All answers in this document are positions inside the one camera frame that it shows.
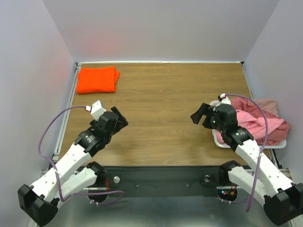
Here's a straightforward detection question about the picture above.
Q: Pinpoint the pink t shirt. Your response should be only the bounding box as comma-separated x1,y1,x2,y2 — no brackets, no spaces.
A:
216,109,284,144

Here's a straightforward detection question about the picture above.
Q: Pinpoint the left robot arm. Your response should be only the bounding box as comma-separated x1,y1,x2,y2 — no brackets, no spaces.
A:
18,102,128,227

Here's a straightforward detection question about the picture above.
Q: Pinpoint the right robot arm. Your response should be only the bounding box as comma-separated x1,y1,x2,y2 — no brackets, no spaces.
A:
190,103,303,226

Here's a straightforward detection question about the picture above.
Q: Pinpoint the folded orange t shirt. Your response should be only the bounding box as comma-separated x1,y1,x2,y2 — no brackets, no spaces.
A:
76,66,120,95

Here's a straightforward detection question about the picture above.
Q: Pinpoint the pale mauve t shirt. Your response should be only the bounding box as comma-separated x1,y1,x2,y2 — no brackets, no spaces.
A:
255,99,278,116

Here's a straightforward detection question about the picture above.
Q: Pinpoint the dark rose t shirt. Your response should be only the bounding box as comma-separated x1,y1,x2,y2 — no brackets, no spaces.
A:
230,97,291,146

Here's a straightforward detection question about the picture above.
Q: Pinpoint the white plastic tray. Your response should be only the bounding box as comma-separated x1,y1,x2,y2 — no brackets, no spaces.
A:
209,100,287,149

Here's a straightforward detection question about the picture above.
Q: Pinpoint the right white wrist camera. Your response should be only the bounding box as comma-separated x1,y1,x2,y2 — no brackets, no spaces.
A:
211,93,231,111

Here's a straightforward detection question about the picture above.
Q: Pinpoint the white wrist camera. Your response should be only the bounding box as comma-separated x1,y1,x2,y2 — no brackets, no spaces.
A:
85,100,106,121
211,93,231,111

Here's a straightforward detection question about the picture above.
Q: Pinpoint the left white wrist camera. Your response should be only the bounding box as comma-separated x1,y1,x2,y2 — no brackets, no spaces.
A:
85,100,106,121

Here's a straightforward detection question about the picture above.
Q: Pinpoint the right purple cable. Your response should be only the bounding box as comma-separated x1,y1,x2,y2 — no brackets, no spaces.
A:
222,93,268,212

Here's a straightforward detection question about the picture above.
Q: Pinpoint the purple cable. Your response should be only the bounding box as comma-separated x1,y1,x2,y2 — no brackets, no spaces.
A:
222,93,268,212
38,105,125,206

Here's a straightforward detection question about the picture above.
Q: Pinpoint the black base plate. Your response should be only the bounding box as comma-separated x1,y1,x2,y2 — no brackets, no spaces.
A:
78,166,247,198

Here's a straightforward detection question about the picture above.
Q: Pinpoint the aluminium frame rail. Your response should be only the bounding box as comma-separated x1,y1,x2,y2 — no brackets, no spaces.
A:
42,62,82,173

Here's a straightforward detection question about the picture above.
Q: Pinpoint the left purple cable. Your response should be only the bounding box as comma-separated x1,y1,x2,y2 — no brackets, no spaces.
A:
38,105,125,206

